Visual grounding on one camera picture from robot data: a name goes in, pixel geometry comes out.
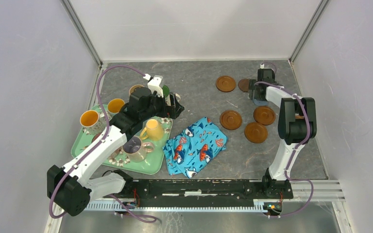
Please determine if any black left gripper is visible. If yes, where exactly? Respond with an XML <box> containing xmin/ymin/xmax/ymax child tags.
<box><xmin>140</xmin><ymin>90</ymin><xmax>184</xmax><ymax>121</ymax></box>

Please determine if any dark brown round coaster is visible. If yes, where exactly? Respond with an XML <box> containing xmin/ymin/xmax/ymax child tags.
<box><xmin>238</xmin><ymin>78</ymin><xmax>250</xmax><ymax>92</ymax></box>

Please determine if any blue round coaster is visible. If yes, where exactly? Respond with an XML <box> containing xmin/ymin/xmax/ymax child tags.
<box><xmin>253</xmin><ymin>99</ymin><xmax>269</xmax><ymax>106</ymax></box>

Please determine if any brown wooden coaster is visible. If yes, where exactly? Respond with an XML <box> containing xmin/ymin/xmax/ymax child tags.
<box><xmin>244</xmin><ymin>122</ymin><xmax>268</xmax><ymax>144</ymax></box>
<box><xmin>253</xmin><ymin>106</ymin><xmax>276</xmax><ymax>126</ymax></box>
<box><xmin>216</xmin><ymin>76</ymin><xmax>236</xmax><ymax>92</ymax></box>
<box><xmin>220</xmin><ymin>110</ymin><xmax>242</xmax><ymax>130</ymax></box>

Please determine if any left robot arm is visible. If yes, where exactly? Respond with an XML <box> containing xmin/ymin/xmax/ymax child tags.
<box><xmin>46</xmin><ymin>87</ymin><xmax>185</xmax><ymax>218</ymax></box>

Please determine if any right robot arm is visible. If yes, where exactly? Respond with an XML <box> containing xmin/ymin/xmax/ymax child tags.
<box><xmin>248</xmin><ymin>67</ymin><xmax>317</xmax><ymax>198</ymax></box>

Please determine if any small cup orange inside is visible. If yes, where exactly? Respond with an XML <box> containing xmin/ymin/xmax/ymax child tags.
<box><xmin>107</xmin><ymin>99</ymin><xmax>125</xmax><ymax>116</ymax></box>

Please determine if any floral cup orange inside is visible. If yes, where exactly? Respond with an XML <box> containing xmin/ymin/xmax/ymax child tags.
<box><xmin>80</xmin><ymin>110</ymin><xmax>106</xmax><ymax>134</ymax></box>

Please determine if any green inside floral mug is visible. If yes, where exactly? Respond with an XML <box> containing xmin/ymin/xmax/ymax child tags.
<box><xmin>162</xmin><ymin>85</ymin><xmax>181</xmax><ymax>105</ymax></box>

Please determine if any yellow mug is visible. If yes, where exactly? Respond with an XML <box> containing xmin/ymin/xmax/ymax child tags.
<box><xmin>139</xmin><ymin>119</ymin><xmax>164</xmax><ymax>141</ymax></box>

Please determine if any blue shark print cloth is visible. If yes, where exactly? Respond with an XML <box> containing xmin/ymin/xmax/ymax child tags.
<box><xmin>163</xmin><ymin>117</ymin><xmax>228</xmax><ymax>179</ymax></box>

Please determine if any beige mug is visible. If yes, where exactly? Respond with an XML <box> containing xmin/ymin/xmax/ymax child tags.
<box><xmin>129</xmin><ymin>84</ymin><xmax>144</xmax><ymax>95</ymax></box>

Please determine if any green floral tray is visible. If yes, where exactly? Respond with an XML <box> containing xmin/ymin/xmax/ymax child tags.
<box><xmin>71</xmin><ymin>116</ymin><xmax>173</xmax><ymax>175</ymax></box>

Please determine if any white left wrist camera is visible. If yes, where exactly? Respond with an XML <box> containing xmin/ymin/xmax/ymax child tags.
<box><xmin>143</xmin><ymin>73</ymin><xmax>164</xmax><ymax>97</ymax></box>

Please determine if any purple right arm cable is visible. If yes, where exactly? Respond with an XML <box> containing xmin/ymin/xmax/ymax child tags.
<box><xmin>254</xmin><ymin>61</ymin><xmax>315</xmax><ymax>218</ymax></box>

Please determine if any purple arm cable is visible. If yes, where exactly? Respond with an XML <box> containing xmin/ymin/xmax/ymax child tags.
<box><xmin>254</xmin><ymin>61</ymin><xmax>315</xmax><ymax>218</ymax></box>
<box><xmin>49</xmin><ymin>65</ymin><xmax>146</xmax><ymax>220</ymax></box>

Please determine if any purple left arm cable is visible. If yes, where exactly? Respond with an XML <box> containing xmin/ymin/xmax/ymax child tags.
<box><xmin>49</xmin><ymin>65</ymin><xmax>146</xmax><ymax>220</ymax></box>

